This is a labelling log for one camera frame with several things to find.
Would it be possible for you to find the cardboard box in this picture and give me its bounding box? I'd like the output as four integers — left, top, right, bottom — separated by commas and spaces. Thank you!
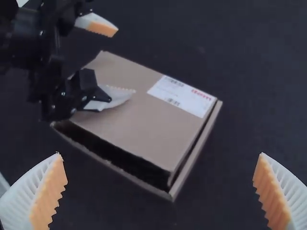
49, 49, 223, 203

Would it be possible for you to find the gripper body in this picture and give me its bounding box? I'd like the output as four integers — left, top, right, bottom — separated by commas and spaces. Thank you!
27, 0, 95, 122

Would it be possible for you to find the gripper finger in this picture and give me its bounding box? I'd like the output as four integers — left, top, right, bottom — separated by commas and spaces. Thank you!
73, 5, 119, 38
252, 152, 307, 230
0, 151, 69, 230
68, 68, 137, 113

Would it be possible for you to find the black mat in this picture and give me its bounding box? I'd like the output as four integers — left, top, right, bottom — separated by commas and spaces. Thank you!
0, 0, 307, 230

